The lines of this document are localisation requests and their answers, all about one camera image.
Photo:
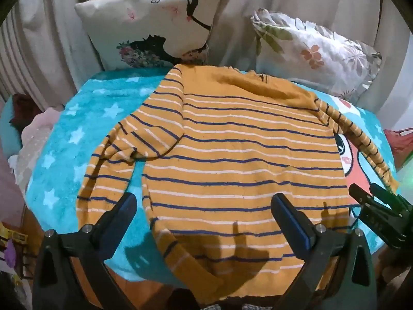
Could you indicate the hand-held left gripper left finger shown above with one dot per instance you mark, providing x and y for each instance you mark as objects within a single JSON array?
[{"x": 129, "y": 207}]

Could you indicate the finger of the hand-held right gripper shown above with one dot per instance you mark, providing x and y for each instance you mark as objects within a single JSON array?
[
  {"x": 392, "y": 200},
  {"x": 376, "y": 216}
]

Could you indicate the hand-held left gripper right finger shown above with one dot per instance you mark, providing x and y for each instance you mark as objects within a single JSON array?
[{"x": 294, "y": 221}]

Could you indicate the mustard striped knit sweater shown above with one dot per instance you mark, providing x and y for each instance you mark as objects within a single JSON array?
[{"x": 226, "y": 168}]

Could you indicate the red cloth bag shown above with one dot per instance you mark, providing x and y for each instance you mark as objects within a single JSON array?
[{"x": 401, "y": 145}]

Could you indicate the teal star blanket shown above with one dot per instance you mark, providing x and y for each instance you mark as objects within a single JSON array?
[{"x": 64, "y": 155}]

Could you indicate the pink dotted cloth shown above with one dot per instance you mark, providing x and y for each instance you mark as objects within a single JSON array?
[{"x": 32, "y": 142}]

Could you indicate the yellow purple toy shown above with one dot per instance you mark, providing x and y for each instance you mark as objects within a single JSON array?
[{"x": 13, "y": 252}]

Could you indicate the floral ruffled cushion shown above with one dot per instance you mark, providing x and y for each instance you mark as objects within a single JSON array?
[{"x": 306, "y": 55}]

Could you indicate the white cushion with figure print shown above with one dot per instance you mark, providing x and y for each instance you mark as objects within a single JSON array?
[{"x": 145, "y": 16}]

